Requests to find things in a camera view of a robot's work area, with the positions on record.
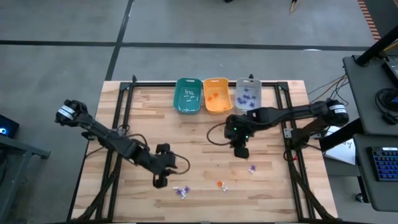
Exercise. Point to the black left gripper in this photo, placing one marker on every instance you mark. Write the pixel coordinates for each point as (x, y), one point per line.
(161, 163)

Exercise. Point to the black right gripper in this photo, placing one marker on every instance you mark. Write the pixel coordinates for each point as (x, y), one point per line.
(237, 129)

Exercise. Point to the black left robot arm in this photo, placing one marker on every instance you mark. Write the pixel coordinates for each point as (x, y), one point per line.
(102, 133)

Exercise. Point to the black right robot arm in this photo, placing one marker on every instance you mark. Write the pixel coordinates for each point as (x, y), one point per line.
(295, 112)

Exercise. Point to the orange plastic bin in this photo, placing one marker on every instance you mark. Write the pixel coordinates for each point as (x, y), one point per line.
(222, 104)

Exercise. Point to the teal plastic bin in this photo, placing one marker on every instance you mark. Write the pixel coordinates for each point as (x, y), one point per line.
(186, 109)

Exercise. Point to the light grey plastic bin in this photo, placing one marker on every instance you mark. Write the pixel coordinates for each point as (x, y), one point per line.
(239, 90)

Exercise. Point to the grey desk top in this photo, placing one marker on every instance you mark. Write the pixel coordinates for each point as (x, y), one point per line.
(367, 93)
(379, 193)

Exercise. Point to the black backlit keyboard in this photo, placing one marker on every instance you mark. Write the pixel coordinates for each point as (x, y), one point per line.
(385, 163)

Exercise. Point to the black headphones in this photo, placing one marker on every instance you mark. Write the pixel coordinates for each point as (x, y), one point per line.
(380, 101)

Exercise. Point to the black device blue light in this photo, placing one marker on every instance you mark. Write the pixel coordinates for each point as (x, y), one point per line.
(6, 129)

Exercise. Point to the black diagonal pole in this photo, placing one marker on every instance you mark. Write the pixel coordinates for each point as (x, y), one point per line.
(377, 46)

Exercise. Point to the black laptop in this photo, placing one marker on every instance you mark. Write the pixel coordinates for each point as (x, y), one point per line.
(392, 67)

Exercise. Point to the black mat orange striped edge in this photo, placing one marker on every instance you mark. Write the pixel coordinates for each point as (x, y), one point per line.
(368, 18)

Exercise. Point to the black aluminium table frame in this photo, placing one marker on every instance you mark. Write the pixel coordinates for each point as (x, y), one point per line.
(149, 84)

